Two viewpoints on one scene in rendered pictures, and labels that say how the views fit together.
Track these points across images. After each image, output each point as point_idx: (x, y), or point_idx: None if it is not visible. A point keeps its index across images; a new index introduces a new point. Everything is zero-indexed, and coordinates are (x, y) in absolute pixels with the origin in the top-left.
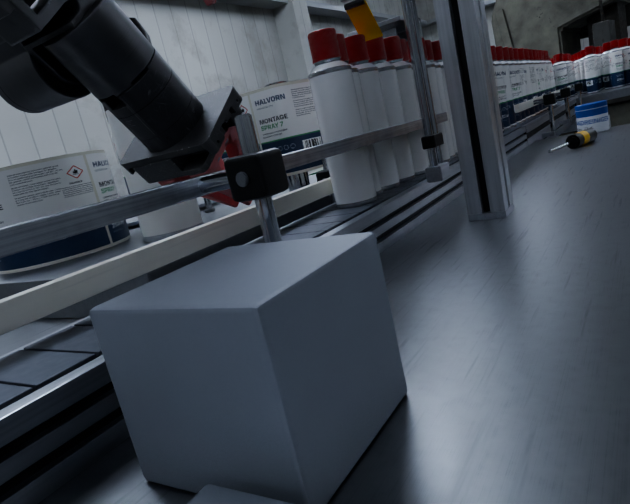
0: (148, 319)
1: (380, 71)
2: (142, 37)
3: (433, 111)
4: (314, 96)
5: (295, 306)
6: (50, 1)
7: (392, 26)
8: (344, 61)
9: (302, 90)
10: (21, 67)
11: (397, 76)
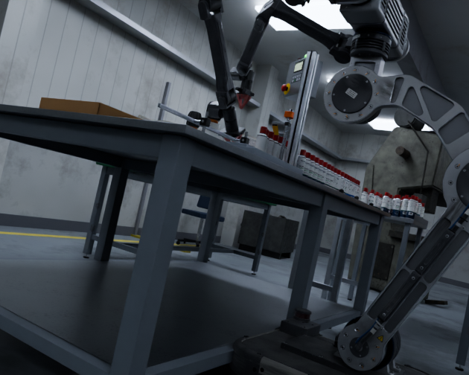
0: (234, 143)
1: (275, 143)
2: (236, 114)
3: (282, 156)
4: (256, 139)
5: (249, 146)
6: (228, 106)
7: (287, 136)
8: (266, 135)
9: (253, 140)
10: (215, 110)
11: (279, 146)
